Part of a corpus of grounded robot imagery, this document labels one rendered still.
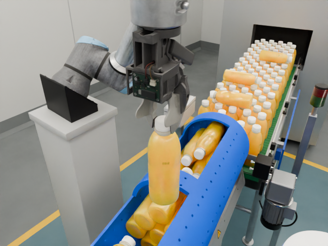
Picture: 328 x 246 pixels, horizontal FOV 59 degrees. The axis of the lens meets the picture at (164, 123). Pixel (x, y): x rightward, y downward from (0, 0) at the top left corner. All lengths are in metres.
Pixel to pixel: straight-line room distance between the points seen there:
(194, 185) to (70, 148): 0.74
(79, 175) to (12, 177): 1.54
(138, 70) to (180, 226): 0.45
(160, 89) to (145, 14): 0.11
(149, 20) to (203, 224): 0.59
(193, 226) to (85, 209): 0.99
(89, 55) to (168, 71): 1.00
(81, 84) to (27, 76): 2.26
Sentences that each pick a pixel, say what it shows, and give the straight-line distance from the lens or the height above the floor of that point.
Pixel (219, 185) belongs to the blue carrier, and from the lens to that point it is 0.95.
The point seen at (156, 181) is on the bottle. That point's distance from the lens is 0.65.
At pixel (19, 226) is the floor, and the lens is 2.58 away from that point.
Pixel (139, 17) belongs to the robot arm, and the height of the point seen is 1.73.
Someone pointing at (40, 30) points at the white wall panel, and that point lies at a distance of 3.66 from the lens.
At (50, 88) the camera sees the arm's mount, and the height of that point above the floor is 1.24.
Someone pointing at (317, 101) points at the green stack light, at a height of 1.19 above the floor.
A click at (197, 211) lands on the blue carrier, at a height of 1.19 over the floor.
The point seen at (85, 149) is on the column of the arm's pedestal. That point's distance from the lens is 1.50.
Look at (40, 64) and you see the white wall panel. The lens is 3.71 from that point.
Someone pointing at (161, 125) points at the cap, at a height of 1.52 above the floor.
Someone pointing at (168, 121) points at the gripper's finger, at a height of 1.55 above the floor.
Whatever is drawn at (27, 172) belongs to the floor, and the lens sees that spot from 3.05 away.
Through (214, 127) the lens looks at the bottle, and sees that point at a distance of 1.17.
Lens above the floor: 1.82
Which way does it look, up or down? 32 degrees down
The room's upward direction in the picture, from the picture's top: straight up
